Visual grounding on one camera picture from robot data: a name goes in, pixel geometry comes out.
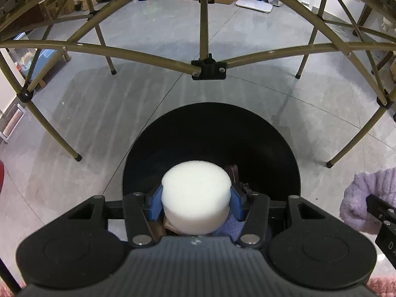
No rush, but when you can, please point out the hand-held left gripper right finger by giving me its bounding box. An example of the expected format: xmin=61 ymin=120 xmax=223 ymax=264
xmin=230 ymin=185 xmax=334 ymax=248

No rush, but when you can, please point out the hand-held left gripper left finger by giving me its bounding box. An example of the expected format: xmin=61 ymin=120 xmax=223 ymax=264
xmin=61 ymin=185 xmax=165 ymax=248

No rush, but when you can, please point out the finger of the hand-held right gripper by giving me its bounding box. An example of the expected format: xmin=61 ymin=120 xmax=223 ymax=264
xmin=367 ymin=194 xmax=396 ymax=225

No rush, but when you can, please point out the lilac fluffy cloth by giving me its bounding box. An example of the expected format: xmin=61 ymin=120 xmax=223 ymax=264
xmin=339 ymin=167 xmax=396 ymax=233

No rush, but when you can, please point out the white round foam sponge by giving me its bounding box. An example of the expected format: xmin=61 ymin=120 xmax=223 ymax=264
xmin=161 ymin=160 xmax=232 ymax=235

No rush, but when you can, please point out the black trash bin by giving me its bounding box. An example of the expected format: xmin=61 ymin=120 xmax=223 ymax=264
xmin=122 ymin=102 xmax=301 ymax=242

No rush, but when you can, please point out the person's pink fuzzy clothing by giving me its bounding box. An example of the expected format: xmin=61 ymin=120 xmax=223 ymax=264
xmin=368 ymin=277 xmax=396 ymax=297

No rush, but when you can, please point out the tan folding table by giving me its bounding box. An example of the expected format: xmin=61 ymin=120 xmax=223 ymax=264
xmin=0 ymin=0 xmax=396 ymax=168

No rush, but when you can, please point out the blue litter box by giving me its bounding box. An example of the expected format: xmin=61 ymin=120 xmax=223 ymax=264
xmin=12 ymin=32 xmax=67 ymax=72

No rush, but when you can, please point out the dark wooden chair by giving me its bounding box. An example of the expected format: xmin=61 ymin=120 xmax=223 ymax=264
xmin=356 ymin=3 xmax=396 ymax=75

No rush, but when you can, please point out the white floor scale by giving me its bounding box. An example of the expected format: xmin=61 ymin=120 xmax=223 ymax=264
xmin=236 ymin=0 xmax=273 ymax=13

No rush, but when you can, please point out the open cardboard box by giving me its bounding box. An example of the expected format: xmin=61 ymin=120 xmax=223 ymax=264
xmin=40 ymin=0 xmax=78 ymax=19

